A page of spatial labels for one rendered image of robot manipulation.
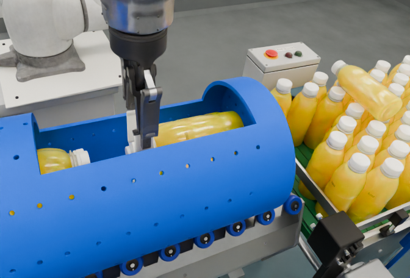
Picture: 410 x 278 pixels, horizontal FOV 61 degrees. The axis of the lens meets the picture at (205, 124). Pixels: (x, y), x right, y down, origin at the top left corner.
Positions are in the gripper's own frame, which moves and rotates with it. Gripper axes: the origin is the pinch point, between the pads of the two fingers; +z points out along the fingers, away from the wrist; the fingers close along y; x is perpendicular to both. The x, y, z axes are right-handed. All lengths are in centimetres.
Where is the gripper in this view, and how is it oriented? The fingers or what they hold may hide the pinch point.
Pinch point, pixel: (140, 135)
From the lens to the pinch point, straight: 58.8
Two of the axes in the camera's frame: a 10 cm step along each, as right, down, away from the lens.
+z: -1.1, 7.4, 6.6
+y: 4.1, 6.4, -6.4
